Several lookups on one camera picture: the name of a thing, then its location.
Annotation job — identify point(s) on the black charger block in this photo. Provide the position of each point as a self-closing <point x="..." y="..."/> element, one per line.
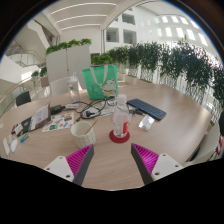
<point x="56" y="109"/>

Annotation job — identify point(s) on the black chair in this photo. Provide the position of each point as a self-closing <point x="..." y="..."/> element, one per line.
<point x="23" y="98"/>

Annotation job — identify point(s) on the clear plastic wrapper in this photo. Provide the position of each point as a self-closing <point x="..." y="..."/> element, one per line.
<point x="146" y="122"/>

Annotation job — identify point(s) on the white power strip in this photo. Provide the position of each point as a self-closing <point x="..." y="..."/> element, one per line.
<point x="6" y="146"/>

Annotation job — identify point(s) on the clear white-lidded drinking bottle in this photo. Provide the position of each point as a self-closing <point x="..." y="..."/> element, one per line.
<point x="73" y="89"/>

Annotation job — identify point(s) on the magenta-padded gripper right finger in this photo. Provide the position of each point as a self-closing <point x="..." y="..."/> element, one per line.
<point x="165" y="165"/>

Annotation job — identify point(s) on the small teal packet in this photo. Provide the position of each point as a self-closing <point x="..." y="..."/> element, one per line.
<point x="24" y="138"/>

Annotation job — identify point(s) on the bunch of keys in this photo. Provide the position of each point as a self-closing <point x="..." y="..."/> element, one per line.
<point x="135" y="111"/>

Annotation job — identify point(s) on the glass railing with wooden handrail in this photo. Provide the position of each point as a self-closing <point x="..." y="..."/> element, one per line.
<point x="10" y="90"/>

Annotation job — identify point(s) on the clear red-labelled water bottle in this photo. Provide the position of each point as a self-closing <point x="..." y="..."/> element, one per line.
<point x="120" y="121"/>

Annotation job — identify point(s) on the white power adapter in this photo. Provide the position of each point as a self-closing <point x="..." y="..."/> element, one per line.
<point x="71" y="106"/>

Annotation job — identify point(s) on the ceiling light strips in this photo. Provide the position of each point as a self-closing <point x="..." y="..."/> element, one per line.
<point x="83" y="16"/>

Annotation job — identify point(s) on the colourful sticker sheet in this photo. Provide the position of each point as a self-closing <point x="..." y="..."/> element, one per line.
<point x="58" y="122"/>

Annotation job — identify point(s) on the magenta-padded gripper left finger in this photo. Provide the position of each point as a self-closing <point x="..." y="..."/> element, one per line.
<point x="59" y="166"/>

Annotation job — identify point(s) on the black folder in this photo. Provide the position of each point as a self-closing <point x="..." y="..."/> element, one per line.
<point x="26" y="122"/>

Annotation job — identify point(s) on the white cabinet topped with plants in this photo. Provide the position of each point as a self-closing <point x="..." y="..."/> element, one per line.
<point x="68" y="63"/>

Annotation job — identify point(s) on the open printed booklet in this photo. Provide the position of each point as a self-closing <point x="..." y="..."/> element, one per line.
<point x="40" y="116"/>

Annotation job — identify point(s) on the green tote bag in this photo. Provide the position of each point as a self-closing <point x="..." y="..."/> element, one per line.
<point x="98" y="85"/>

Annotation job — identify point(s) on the wooden planter with green plants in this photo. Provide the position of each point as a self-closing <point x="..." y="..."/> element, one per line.
<point x="43" y="78"/>

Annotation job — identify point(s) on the wooden stirring stick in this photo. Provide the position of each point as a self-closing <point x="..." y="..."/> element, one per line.
<point x="90" y="127"/>

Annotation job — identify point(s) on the row of green potted trees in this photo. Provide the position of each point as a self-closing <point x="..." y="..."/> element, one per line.
<point x="173" y="63"/>

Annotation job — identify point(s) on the white card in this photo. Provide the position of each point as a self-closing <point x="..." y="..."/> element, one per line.
<point x="18" y="128"/>

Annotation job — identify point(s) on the white grid-patterned mug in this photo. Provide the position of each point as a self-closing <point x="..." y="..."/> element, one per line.
<point x="83" y="136"/>

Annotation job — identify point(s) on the dark blue keyboard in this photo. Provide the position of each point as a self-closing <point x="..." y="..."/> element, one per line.
<point x="146" y="108"/>

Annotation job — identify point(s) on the white chair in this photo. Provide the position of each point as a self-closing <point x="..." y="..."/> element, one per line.
<point x="59" y="86"/>
<point x="206" y="143"/>

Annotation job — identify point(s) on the flat round red coaster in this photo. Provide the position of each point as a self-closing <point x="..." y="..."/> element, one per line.
<point x="114" y="138"/>

